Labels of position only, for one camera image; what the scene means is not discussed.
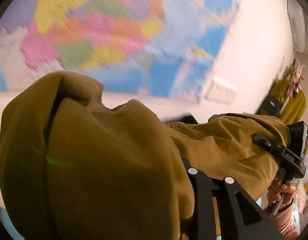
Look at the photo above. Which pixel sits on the black garment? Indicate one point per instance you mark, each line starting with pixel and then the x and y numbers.
pixel 185 118

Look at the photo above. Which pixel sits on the mustard yellow hanging garment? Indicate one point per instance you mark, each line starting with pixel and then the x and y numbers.
pixel 296 105

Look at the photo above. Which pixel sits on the teal grey bed sheet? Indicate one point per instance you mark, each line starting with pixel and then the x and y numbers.
pixel 7 224

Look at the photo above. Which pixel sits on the white air conditioner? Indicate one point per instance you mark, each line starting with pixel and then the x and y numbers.
pixel 297 23

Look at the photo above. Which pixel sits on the right hand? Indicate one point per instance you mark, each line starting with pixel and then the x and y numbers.
pixel 276 189

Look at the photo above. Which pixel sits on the olive brown jacket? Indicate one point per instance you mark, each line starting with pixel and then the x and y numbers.
pixel 71 168

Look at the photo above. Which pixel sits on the pink knitted sleeve forearm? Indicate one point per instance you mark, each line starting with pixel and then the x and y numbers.
pixel 283 222

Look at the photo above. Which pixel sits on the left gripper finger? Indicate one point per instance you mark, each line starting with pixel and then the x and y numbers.
pixel 226 202

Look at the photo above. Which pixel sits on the colourful wall map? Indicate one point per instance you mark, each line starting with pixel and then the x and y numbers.
pixel 159 48

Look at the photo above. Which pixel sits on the black handbag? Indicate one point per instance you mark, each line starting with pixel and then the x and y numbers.
pixel 271 106

